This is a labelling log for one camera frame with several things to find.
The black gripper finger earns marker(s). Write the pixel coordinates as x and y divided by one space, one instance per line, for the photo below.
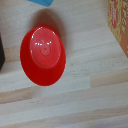
1 53

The red plastic bowl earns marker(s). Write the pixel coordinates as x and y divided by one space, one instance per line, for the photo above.
42 56

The blue mug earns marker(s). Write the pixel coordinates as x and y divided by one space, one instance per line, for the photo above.
42 2

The orange printed cardboard box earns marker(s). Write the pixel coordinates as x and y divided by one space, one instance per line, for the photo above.
120 23

